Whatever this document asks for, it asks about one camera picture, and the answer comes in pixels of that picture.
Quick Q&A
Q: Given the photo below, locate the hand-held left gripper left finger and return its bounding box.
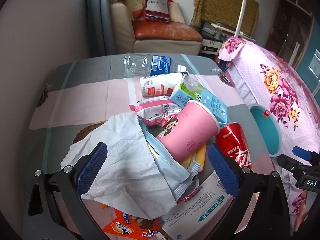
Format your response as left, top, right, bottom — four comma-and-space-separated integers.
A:
24, 142, 110, 240

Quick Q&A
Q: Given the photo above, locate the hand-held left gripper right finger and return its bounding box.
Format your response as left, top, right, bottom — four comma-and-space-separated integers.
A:
207, 143, 294, 240

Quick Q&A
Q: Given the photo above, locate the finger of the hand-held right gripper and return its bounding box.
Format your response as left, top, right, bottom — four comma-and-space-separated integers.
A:
292, 146, 320, 164
277, 154, 309, 178

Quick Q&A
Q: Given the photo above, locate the yellow snack wrapper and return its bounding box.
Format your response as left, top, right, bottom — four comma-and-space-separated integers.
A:
181, 144, 208, 174

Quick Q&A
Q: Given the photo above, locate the white tissue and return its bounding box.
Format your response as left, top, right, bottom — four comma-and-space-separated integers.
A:
60, 112, 178, 218

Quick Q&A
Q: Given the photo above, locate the red soda can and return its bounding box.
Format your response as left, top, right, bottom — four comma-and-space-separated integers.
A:
215, 122, 253, 169

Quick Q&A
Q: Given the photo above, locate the teal trash bin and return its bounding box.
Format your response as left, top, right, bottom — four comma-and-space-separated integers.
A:
249, 105, 282, 157

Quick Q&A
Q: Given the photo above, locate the white medicine box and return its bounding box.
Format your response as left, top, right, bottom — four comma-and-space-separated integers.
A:
160, 171, 234, 240

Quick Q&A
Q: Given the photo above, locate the light blue packet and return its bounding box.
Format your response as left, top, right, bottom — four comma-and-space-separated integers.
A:
137, 119, 200, 202

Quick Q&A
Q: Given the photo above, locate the pink paper cup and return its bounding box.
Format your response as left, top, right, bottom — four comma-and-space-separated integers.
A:
156, 99, 221, 161

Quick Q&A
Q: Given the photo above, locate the orange snack packet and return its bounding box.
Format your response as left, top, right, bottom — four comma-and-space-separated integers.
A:
103, 209, 163, 240

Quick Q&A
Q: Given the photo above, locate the blue milk carton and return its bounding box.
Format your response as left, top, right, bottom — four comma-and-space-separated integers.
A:
170, 74, 228, 125

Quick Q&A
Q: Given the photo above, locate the pink snack wrapper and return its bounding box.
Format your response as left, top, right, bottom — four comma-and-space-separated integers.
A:
129, 98, 183, 128

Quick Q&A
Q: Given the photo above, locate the white yogurt bottle red label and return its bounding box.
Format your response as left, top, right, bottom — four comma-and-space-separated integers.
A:
139, 72, 188, 97

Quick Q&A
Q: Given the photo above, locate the clear plastic water bottle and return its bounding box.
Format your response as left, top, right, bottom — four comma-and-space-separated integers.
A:
123, 52, 187, 78

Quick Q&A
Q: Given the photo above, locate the pink grey plaid tablecloth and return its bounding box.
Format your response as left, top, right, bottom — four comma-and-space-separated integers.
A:
24, 54, 275, 240

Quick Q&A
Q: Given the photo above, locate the teal cabinet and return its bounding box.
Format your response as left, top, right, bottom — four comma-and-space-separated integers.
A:
295, 17, 320, 90

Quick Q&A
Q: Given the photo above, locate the pink floral bedsheet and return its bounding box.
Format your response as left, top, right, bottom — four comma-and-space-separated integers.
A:
217, 36, 320, 230

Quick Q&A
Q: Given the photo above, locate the black audio equipment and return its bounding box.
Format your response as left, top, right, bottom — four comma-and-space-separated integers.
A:
199, 20, 255, 55

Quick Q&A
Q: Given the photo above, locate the brown wooden door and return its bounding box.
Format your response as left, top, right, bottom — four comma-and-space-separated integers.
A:
265, 0, 313, 63

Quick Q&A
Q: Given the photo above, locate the cream leather sofa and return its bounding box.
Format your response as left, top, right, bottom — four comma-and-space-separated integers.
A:
109, 0, 203, 54

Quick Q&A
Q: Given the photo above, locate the grey curtain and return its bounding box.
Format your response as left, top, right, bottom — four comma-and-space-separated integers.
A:
90, 0, 110, 55

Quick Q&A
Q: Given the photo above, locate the orange seat cushion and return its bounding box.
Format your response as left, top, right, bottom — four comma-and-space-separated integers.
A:
132, 20, 203, 42

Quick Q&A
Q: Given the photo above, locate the white pole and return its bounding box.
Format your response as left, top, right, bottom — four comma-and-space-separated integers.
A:
234, 0, 248, 37

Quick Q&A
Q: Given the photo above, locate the beige pillow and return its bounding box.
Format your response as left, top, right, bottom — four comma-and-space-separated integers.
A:
170, 2, 185, 23

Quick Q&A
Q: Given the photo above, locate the yellow patterned cloth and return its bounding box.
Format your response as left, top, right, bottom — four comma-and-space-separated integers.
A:
192, 0, 259, 38

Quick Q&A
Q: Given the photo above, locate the cream plush pillow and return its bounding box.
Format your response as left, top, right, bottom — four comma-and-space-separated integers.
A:
125, 0, 148, 22

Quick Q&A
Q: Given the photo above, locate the red bottle-shaped pillow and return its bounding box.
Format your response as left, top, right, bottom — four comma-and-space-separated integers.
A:
142, 0, 173, 24

